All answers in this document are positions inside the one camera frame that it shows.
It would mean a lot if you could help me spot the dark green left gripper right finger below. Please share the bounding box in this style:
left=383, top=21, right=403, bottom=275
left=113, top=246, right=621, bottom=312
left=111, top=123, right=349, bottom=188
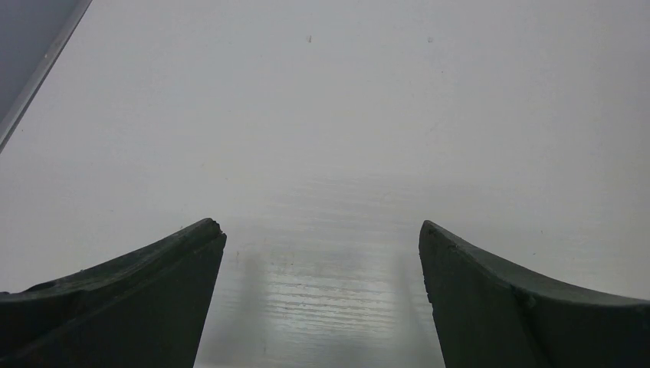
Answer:
left=419, top=221, right=649, bottom=367

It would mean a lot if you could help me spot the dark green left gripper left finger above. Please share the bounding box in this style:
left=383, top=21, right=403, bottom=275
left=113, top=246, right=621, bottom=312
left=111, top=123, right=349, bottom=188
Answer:
left=1, top=218, right=227, bottom=367

